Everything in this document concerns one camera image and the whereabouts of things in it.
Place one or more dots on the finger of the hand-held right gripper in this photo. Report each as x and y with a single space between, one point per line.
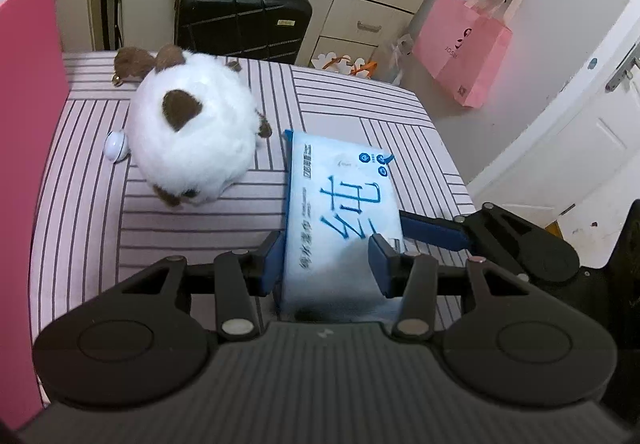
435 231

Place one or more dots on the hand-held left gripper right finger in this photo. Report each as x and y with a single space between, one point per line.
380 265

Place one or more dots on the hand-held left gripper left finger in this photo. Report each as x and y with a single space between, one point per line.
272 260

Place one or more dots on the white wet wipes pack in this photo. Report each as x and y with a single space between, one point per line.
340 204

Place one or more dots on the pink storage box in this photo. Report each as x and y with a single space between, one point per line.
30 173

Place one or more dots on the white door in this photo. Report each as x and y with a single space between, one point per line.
580 138

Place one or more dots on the white brown plush cat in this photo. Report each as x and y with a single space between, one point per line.
200 153

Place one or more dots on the clear plastic wrapper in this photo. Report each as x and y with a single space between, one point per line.
402 56

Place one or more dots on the pink paper bag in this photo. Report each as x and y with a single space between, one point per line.
465 53

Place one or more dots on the floral gift bag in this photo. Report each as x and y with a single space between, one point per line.
345 66

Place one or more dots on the small white ball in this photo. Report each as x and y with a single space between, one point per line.
117 143

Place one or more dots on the black suitcase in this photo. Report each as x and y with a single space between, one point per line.
240 23

